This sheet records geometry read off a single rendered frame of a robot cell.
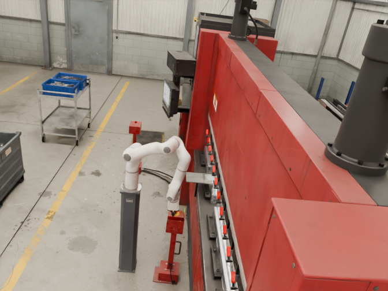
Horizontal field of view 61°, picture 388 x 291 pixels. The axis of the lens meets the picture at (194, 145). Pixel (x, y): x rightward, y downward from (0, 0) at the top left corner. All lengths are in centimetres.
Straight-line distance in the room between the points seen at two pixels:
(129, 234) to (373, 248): 276
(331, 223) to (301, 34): 960
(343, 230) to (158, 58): 933
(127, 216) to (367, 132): 250
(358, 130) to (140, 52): 913
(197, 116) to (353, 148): 300
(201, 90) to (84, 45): 675
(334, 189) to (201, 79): 299
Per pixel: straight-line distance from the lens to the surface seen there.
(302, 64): 1052
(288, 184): 133
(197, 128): 403
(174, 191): 281
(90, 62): 1030
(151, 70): 1006
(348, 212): 92
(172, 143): 266
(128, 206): 315
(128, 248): 349
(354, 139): 111
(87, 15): 1009
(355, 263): 77
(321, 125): 146
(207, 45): 375
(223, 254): 261
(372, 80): 107
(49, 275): 378
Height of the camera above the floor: 276
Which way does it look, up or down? 26 degrees down
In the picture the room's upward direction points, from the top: 8 degrees clockwise
